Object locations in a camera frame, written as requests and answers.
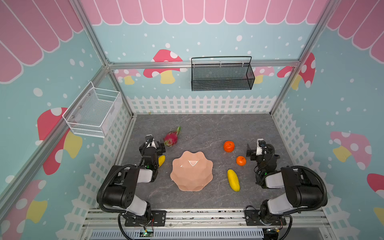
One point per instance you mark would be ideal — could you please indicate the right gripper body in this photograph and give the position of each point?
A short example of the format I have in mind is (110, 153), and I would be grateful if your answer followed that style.
(254, 152)

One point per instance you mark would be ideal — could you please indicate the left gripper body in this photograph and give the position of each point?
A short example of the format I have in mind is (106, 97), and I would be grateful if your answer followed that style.
(151, 147)

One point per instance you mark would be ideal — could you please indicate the small yellow fruit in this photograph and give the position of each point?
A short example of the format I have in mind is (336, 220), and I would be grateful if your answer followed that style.
(161, 160)

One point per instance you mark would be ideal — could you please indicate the small orange with stem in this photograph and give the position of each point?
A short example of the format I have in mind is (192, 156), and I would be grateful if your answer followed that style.
(241, 161)

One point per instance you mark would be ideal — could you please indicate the pink dragon fruit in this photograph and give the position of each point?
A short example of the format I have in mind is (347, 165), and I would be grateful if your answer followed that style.
(171, 138)

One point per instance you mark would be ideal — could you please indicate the large orange tangerine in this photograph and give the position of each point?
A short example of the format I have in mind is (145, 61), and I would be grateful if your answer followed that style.
(229, 146)

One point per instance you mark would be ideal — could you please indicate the long yellow fruit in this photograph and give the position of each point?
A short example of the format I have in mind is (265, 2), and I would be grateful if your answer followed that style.
(233, 180)

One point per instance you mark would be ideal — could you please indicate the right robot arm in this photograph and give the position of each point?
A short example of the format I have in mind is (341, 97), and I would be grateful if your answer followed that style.
(304, 189)

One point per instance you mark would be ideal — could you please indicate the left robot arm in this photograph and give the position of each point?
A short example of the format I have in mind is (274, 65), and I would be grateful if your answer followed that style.
(117, 193)

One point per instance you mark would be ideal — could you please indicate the pink scalloped fruit bowl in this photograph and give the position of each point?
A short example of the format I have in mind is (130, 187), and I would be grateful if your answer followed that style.
(192, 171)

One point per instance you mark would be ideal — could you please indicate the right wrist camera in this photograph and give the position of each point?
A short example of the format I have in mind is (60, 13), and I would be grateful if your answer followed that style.
(260, 144)

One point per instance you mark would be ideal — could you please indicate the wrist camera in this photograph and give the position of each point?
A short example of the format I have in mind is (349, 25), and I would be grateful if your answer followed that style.
(260, 144)
(149, 139)

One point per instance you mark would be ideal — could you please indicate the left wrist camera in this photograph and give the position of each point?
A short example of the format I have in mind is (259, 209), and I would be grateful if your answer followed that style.
(149, 139)

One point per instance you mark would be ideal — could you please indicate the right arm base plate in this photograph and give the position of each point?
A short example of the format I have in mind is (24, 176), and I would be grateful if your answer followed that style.
(256, 218)

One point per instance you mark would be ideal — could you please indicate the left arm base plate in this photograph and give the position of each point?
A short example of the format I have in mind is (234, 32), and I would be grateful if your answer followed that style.
(157, 219)

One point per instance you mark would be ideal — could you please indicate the white wire wall basket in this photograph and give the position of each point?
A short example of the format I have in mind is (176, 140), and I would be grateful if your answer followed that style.
(93, 112)

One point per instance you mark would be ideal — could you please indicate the black mesh wall basket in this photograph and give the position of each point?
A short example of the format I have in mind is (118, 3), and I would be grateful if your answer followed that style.
(228, 73)

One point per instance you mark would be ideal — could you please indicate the aluminium front rail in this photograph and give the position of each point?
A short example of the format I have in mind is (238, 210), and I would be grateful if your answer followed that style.
(207, 218)

